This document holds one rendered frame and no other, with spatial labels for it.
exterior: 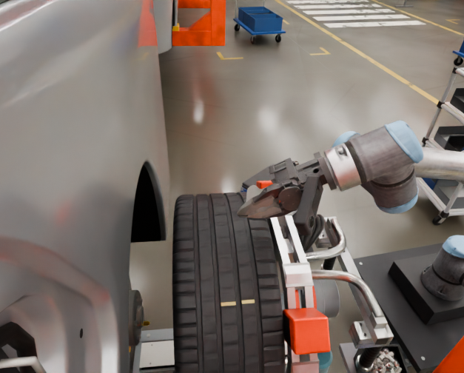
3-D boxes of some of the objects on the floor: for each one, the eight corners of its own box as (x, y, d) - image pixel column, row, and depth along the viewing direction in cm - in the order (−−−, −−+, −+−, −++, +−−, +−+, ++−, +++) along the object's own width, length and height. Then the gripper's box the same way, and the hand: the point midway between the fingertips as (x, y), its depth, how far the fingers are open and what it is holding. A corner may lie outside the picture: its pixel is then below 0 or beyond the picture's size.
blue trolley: (232, 30, 653) (234, -31, 593) (263, 28, 669) (267, -31, 609) (250, 46, 579) (254, -22, 519) (284, 43, 594) (292, -22, 534)
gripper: (328, 169, 78) (242, 203, 83) (317, 141, 72) (225, 181, 77) (340, 197, 72) (247, 233, 77) (329, 170, 66) (229, 211, 71)
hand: (243, 214), depth 75 cm, fingers closed
